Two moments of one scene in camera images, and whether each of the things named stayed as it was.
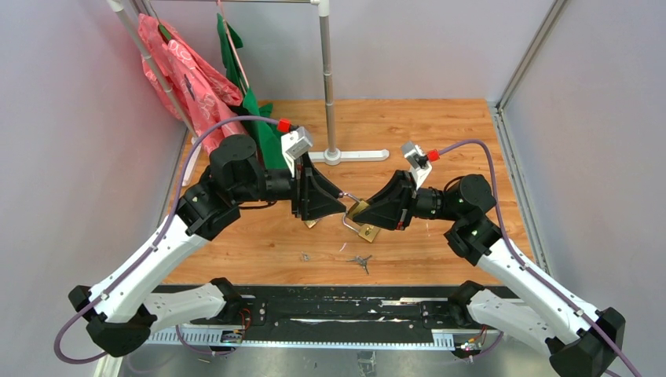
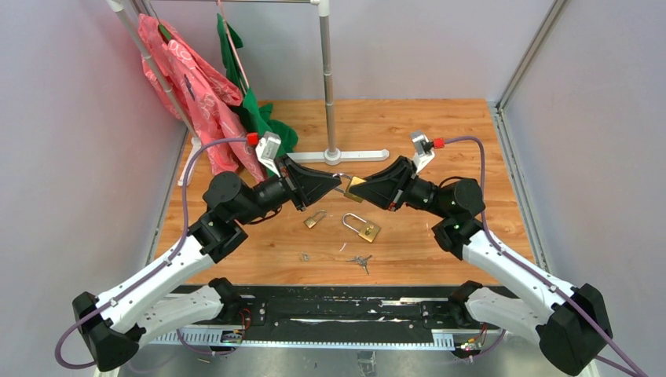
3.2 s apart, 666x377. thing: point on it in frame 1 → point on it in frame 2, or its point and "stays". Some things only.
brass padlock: [367, 232] stays
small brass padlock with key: [310, 223] stays
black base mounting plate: [335, 308] stays
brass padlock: [356, 206] → [353, 181]
